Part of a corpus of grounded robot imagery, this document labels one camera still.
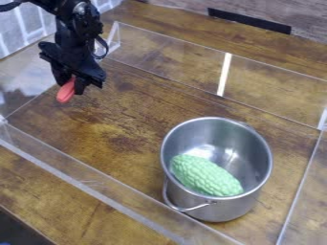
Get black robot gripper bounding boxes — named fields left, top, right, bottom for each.
left=39, top=3, right=106, bottom=95

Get black wall strip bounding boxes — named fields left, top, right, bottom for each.
left=207, top=8, right=291, bottom=34

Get stainless steel pot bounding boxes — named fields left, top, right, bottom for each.
left=160, top=117, right=274, bottom=222

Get black cable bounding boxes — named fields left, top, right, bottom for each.
left=91, top=33, right=110, bottom=60

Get orange handled metal spoon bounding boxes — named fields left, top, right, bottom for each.
left=56, top=78, right=75, bottom=103

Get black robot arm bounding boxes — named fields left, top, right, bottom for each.
left=0, top=0, right=108, bottom=101

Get clear acrylic corner bracket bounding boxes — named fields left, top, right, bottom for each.
left=94, top=22, right=122, bottom=59

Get green bitter melon toy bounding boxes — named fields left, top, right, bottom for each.
left=170, top=154, right=244, bottom=196

